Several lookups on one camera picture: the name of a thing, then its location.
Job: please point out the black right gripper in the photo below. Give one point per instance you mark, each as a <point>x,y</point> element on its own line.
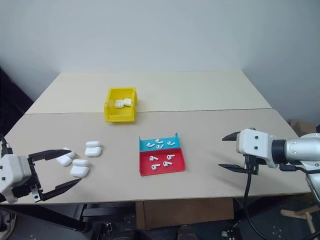
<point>252,165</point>

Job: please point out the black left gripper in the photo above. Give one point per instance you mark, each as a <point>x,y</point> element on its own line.
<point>35,180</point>

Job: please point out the small brown cardboard box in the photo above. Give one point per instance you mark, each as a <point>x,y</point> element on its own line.
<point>302,127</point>

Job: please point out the yellow plastic bin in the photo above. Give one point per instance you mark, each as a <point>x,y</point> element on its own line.
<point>120,117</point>

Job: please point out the white wireless earbud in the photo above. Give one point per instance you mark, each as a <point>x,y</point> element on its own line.
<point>160,146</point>
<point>170,156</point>
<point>166,164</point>
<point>158,140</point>
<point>154,167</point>
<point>152,157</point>
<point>170,143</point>
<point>150,144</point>

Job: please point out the red shallow plastic tray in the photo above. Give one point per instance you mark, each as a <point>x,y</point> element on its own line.
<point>160,172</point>

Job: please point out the black curtain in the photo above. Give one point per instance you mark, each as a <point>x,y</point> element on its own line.
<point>12,100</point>

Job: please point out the blue shallow plastic tray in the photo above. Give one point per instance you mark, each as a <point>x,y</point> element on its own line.
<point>143,147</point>

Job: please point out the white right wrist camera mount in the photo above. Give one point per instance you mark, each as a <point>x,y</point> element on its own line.
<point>252,143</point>

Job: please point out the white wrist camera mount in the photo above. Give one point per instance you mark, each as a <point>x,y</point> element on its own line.
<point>12,170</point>
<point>252,143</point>

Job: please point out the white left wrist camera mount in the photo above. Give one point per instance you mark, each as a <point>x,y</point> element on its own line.
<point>12,170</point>

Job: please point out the black table frame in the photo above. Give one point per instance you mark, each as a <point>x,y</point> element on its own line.
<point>100,212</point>

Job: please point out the light wooden frame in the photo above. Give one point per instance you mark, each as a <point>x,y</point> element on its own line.
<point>303,215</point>

